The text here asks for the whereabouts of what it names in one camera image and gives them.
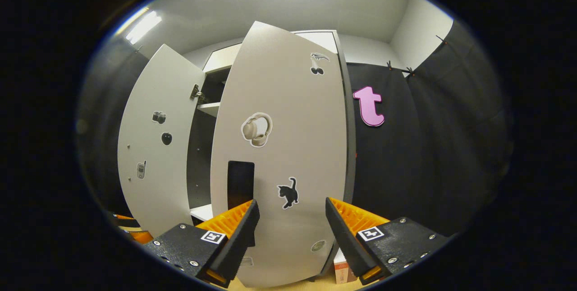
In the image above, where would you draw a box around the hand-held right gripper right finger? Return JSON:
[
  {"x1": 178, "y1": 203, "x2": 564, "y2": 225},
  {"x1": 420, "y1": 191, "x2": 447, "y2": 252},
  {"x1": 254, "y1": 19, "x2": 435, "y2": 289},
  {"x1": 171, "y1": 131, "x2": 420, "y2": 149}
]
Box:
[{"x1": 325, "y1": 196, "x2": 452, "y2": 287}]

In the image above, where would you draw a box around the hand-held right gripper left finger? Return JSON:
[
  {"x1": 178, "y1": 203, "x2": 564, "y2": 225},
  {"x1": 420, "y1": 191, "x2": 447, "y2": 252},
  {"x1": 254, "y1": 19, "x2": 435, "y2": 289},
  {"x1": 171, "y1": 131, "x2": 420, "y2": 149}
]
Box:
[{"x1": 142, "y1": 198, "x2": 261, "y2": 288}]

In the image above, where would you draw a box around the white shoe cabinet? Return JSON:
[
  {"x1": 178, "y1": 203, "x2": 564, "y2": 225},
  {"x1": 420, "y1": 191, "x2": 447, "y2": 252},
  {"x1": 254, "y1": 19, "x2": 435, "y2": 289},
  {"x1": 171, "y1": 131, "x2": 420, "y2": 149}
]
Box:
[{"x1": 186, "y1": 30, "x2": 360, "y2": 278}]

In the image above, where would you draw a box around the small paper box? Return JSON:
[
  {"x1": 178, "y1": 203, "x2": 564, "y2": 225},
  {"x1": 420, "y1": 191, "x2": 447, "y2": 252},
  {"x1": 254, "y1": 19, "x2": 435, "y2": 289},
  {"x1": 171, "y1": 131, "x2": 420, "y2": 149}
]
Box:
[{"x1": 333, "y1": 248, "x2": 360, "y2": 285}]

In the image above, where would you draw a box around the black backdrop cloth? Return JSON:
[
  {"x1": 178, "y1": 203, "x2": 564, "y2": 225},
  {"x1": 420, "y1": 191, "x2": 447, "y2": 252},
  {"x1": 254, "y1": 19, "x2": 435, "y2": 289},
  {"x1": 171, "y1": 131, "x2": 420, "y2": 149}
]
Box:
[{"x1": 77, "y1": 20, "x2": 514, "y2": 237}]

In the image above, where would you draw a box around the narrow ceiling light strip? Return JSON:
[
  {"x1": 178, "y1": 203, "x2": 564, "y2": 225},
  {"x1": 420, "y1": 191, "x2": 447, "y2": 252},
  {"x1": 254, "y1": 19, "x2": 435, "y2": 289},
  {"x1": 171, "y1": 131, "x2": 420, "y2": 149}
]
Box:
[{"x1": 125, "y1": 10, "x2": 163, "y2": 45}]

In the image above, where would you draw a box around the black door handle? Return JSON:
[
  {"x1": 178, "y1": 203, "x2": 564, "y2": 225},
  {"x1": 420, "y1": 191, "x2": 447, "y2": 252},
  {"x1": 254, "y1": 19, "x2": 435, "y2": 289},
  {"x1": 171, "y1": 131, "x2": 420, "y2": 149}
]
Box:
[{"x1": 227, "y1": 161, "x2": 256, "y2": 247}]

